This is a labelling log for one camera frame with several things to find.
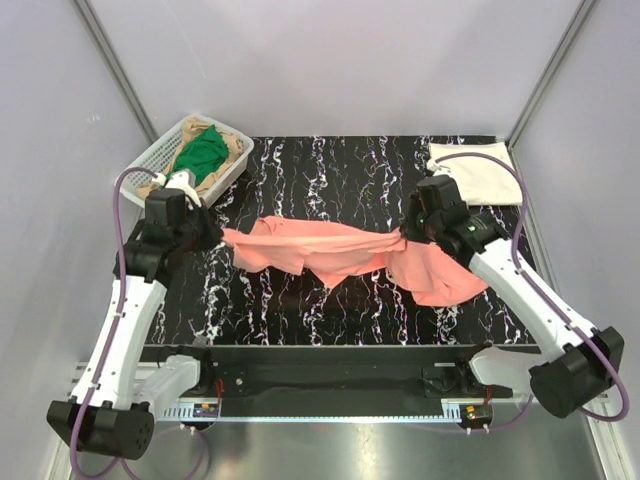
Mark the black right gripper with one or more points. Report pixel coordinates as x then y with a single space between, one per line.
408 228

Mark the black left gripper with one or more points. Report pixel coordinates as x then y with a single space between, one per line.
214 232

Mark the salmon pink t shirt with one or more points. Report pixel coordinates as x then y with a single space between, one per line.
334 252

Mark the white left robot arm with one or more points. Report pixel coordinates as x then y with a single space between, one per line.
125 320

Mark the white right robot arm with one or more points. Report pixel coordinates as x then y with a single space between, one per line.
577 361

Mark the folded white t shirt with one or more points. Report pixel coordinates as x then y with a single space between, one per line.
481 182

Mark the green t shirt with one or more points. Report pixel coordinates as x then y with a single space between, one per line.
203 155

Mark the white plastic laundry basket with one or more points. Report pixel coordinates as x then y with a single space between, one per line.
161 154

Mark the beige t shirt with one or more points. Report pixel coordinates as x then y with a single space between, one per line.
215 153

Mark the left controller board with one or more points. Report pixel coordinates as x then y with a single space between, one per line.
206 410

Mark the controller board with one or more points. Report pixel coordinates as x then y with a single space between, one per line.
477 412
206 410

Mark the right controller board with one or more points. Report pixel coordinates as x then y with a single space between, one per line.
477 412

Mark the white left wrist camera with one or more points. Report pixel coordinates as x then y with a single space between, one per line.
182 180

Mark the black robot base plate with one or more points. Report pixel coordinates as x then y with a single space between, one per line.
337 383

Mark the aluminium frame rail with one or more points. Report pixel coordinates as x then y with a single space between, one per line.
194 386

